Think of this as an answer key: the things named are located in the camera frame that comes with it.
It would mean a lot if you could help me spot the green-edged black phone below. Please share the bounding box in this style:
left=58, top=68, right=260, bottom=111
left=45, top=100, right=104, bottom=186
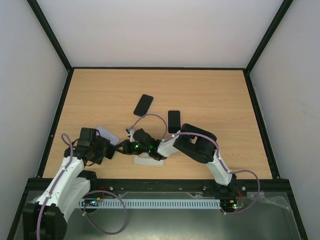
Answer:
left=104, top=145, right=116, bottom=160

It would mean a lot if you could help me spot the beige phone case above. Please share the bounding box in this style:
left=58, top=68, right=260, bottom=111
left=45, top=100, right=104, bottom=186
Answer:
left=133, top=154, right=165, bottom=167

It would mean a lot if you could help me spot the blue-edged black phone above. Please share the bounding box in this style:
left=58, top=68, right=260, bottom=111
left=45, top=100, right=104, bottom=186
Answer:
left=166, top=110, right=182, bottom=135

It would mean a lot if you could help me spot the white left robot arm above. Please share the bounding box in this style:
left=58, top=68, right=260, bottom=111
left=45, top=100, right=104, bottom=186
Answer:
left=22, top=127, right=110, bottom=240

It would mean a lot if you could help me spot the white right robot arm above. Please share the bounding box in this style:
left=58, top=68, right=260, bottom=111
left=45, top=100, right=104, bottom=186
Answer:
left=115, top=123, right=237, bottom=196

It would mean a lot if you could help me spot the lilac phone case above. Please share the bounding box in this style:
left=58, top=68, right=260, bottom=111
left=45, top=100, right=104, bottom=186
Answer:
left=96, top=125, right=120, bottom=146

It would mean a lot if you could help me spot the black phone far centre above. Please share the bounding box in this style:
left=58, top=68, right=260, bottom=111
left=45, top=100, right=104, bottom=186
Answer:
left=133, top=94, right=154, bottom=117

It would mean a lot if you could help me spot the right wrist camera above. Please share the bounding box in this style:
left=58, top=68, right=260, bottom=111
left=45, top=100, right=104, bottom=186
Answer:
left=125, top=128, right=135, bottom=142

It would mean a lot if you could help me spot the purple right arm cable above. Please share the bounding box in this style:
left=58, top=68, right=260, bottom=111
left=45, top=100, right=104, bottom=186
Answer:
left=128, top=113, right=232, bottom=175

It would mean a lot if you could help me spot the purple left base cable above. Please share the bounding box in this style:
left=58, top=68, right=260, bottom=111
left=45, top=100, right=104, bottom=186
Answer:
left=81, top=190, right=128, bottom=236

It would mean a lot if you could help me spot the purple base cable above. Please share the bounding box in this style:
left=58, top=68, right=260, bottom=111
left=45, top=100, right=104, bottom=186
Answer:
left=220, top=169, right=261, bottom=216
left=81, top=190, right=128, bottom=236

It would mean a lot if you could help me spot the white slotted cable duct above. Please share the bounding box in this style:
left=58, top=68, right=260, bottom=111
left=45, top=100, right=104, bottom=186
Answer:
left=77, top=199, right=221, bottom=210

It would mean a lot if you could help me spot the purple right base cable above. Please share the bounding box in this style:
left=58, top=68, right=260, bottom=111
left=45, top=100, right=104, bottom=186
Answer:
left=220, top=169, right=261, bottom=216

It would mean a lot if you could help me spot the black front frame rail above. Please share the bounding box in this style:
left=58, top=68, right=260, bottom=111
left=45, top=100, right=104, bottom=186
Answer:
left=25, top=178, right=293, bottom=199

